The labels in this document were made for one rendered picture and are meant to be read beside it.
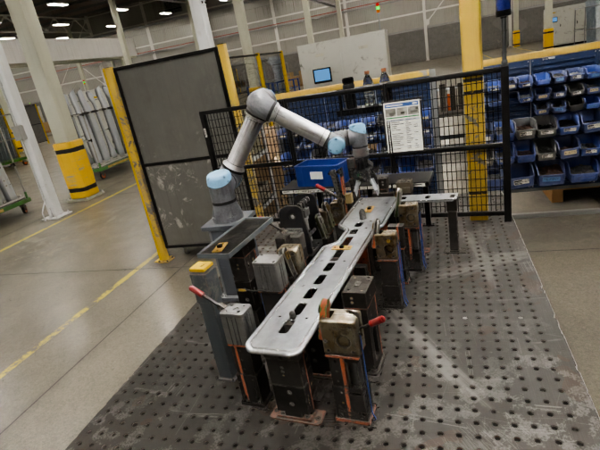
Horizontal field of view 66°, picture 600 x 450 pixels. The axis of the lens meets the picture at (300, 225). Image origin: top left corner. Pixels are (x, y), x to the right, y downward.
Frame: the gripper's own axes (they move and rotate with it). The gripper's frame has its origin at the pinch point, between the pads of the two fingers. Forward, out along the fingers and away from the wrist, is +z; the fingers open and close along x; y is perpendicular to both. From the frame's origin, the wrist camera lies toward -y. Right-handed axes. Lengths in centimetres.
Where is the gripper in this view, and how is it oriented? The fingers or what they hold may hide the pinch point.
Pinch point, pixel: (367, 194)
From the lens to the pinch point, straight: 230.6
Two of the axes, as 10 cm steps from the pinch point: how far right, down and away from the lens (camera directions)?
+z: 1.7, 9.2, 3.5
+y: -3.7, 3.9, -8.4
